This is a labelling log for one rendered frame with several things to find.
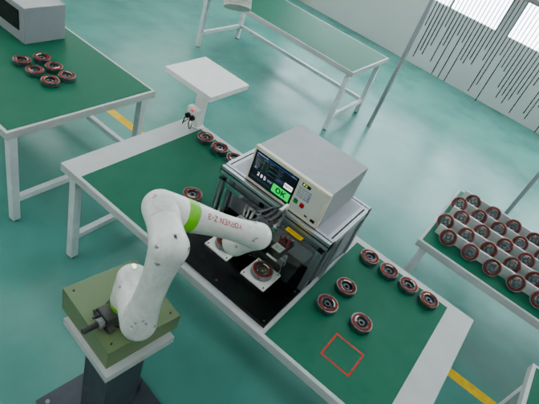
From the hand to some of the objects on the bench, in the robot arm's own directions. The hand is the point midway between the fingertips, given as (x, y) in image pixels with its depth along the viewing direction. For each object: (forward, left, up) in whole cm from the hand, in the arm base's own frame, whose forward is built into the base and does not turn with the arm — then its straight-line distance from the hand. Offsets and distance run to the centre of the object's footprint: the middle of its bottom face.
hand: (283, 209), depth 217 cm
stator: (+17, -39, -40) cm, 58 cm away
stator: (0, -6, -40) cm, 40 cm away
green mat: (+13, +72, -47) cm, 87 cm away
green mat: (+29, -56, -38) cm, 74 cm away
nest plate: (0, -7, -41) cm, 41 cm away
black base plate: (0, +5, -44) cm, 44 cm away
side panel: (+42, -22, -39) cm, 62 cm away
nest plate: (-3, +17, -42) cm, 46 cm away
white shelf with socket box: (+45, +102, -47) cm, 121 cm away
